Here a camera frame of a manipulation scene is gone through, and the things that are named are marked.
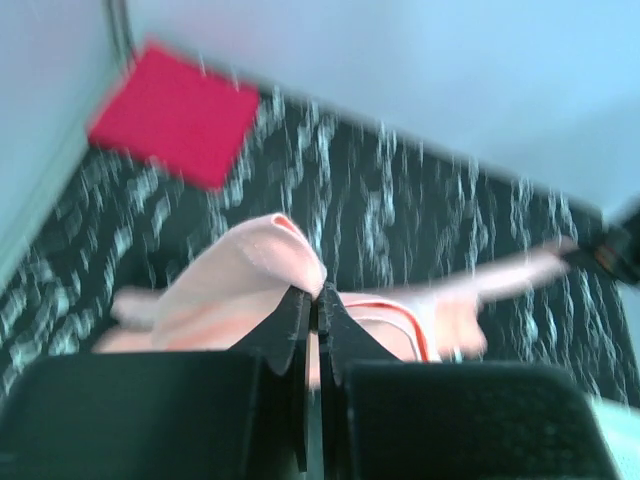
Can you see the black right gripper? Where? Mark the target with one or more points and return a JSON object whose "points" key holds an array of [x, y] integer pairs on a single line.
{"points": [[612, 251]]}

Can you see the folded red t shirt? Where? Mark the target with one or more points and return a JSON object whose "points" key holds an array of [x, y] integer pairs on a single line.
{"points": [[189, 119]]}

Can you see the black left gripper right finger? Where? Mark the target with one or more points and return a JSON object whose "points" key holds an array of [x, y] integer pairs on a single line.
{"points": [[387, 419]]}

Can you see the salmon pink t shirt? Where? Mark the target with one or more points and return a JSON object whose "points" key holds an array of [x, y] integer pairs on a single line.
{"points": [[240, 279]]}

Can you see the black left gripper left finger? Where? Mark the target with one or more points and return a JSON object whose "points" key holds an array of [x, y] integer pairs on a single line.
{"points": [[234, 414]]}

